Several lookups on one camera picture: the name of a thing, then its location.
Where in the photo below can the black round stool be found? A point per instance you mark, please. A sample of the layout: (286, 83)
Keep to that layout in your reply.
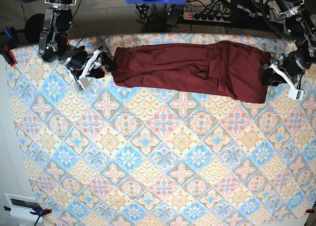
(33, 28)

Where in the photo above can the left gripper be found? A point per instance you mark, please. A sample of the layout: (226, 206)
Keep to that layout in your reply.
(286, 69)

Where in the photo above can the patterned tablecloth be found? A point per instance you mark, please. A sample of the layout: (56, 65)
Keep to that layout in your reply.
(113, 156)

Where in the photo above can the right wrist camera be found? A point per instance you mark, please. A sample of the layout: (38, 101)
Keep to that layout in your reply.
(81, 84)

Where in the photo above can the table clamp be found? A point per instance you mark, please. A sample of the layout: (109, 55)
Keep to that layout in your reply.
(5, 50)
(37, 212)
(310, 211)

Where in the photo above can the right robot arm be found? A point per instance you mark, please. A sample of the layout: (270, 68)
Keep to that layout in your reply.
(54, 44)

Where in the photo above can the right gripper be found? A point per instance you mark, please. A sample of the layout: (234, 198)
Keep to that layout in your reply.
(81, 64)

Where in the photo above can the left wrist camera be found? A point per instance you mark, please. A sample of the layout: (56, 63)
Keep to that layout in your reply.
(295, 94)

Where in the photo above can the white wall outlet box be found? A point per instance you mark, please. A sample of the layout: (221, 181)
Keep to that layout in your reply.
(21, 206)

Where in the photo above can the lower right table clamp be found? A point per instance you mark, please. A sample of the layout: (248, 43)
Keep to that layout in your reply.
(310, 211)

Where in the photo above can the lower left table clamp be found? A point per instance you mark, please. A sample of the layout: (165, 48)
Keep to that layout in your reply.
(37, 212)

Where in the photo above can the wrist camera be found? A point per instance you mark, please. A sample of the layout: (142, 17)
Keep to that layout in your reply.
(295, 94)
(81, 84)

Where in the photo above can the dark red t-shirt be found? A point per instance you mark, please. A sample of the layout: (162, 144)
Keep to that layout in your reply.
(224, 68)

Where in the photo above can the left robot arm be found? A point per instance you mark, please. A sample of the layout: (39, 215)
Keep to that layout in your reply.
(299, 28)

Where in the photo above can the upper left table clamp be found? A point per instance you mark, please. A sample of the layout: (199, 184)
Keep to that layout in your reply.
(5, 50)

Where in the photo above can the white power strip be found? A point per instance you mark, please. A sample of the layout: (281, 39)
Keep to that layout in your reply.
(206, 17)

